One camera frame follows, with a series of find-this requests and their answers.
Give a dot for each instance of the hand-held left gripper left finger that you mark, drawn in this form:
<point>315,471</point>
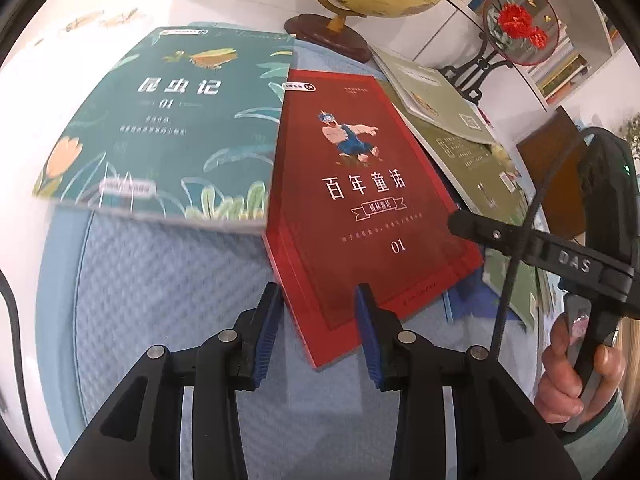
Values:
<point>267,332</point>

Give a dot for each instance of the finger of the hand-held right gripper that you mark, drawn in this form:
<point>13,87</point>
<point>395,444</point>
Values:
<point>480,232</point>

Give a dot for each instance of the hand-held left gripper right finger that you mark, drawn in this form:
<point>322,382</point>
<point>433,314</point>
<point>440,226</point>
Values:
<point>370,342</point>

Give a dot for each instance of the olive green book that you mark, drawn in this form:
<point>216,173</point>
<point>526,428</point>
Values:
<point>475,170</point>

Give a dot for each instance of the dark red book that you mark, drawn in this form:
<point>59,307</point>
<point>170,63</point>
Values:
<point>360,210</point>

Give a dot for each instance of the pale green thin book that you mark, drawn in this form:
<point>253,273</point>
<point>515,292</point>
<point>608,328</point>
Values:
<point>435,95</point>

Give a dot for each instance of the teal bird cover book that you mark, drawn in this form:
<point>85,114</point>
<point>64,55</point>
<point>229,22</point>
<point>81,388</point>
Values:
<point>165,125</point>

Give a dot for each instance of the person's right forearm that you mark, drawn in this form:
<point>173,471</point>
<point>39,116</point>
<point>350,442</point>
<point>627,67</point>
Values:
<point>600,447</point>

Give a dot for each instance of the row of colourful books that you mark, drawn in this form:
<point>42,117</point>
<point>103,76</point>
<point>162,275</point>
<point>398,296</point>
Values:
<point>565,67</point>

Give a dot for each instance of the person's right hand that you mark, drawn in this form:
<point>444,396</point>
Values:
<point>555,380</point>

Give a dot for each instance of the brown wooden cabinet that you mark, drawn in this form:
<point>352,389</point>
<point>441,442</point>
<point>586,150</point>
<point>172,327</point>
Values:
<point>550,160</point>

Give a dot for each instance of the light blue quilted mat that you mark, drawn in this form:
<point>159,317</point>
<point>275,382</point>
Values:
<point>165,280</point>

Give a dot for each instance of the green plant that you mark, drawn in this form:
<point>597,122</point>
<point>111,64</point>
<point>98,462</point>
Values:
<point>633,132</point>

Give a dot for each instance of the black fan stand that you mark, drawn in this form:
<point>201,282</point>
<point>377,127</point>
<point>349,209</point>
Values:
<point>480,67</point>

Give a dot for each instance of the white bookshelf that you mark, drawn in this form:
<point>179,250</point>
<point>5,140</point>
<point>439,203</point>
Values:
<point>445,25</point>

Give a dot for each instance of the round red embroidered fan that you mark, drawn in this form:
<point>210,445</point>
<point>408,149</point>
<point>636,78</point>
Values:
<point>520,25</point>

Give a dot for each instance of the gold desk sticker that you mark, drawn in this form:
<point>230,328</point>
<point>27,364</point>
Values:
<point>79,22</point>
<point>119,17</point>

